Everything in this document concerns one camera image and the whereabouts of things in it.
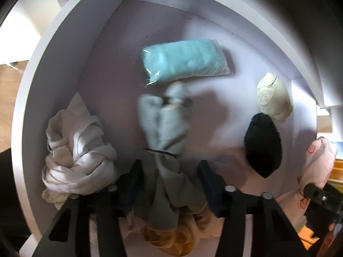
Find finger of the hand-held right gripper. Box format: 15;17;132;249
303;182;343;215

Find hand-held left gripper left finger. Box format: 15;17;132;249
32;160;144;257

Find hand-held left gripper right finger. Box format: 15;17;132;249
198;160;314;257

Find pink printed cloth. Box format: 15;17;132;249
276;136;338;231

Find yellow patterned cloth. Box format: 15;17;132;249
126;206;223;256

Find black sock bundle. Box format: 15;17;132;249
244;113;282;179

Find knotted white cloth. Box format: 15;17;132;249
41;94;118;211

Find grey banded sock bundle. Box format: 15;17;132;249
138;82;208;231

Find cream sock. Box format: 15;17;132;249
257;72;293;124

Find teal towel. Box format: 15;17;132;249
142;39;231;86

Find person's black trousers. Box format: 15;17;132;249
0;150;30;247

